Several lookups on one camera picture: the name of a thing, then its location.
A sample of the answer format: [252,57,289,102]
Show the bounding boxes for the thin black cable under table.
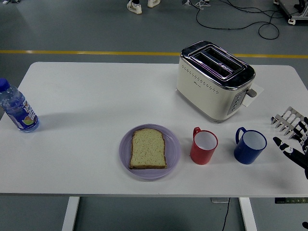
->
[221,197,231,231]

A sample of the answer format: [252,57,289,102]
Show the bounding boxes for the white table leg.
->
[238,197,257,231]
[61,196,80,231]

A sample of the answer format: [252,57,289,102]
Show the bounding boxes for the purple round plate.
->
[118,123,181,182]

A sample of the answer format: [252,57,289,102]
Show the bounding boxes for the black desk control panel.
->
[275,197,308,205]

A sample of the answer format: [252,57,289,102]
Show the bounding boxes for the blue enamel cup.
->
[233,127,268,165]

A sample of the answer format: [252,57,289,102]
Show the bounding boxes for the water bottle with blue cap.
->
[0,77,40,133]

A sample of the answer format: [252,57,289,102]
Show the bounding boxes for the white paper sheet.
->
[243,83,265,108]

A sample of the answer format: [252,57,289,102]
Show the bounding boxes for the black floor cable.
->
[195,0,293,40]

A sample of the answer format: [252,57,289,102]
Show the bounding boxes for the cream chrome toaster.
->
[176,40,257,124]

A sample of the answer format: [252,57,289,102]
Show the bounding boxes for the red enamel cup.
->
[190,127,219,166]

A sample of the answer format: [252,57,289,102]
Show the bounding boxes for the white wire stand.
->
[193,0,210,10]

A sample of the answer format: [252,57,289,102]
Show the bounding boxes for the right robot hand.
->
[272,116,308,180]

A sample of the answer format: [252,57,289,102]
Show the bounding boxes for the silver metal toast rack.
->
[270,106,308,141]

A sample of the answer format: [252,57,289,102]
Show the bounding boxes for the bread slice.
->
[128,128,168,170]

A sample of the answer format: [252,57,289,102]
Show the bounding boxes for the wheeled equipment frame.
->
[273,0,308,26]

